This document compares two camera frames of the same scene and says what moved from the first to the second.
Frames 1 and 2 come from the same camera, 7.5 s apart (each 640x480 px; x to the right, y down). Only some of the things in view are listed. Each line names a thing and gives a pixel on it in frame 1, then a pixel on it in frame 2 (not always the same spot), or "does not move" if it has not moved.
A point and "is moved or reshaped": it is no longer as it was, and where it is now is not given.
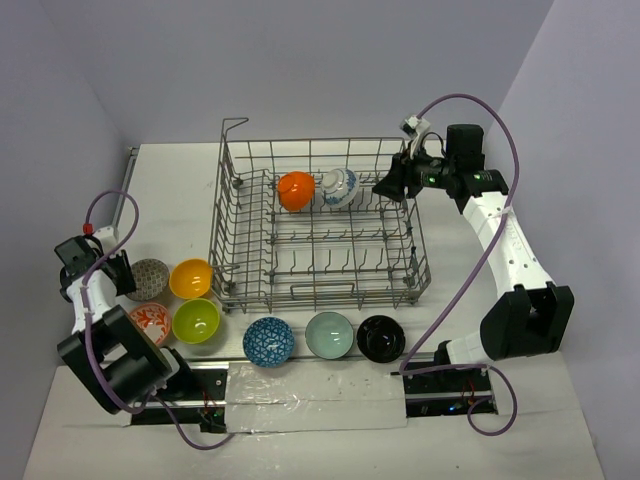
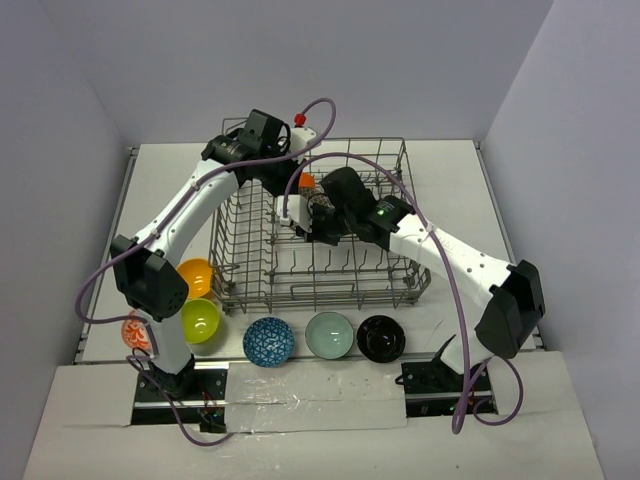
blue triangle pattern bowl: x=268 y=342 does not move
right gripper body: x=426 y=172 to x=329 y=225
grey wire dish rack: x=298 y=225 does not move
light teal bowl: x=329 y=335 does not move
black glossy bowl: x=381 y=338 does not move
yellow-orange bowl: x=190 y=278 does not move
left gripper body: x=117 y=270 to x=279 y=179
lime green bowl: x=195 y=321 does not move
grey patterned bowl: x=150 y=277 is moved or reshaped
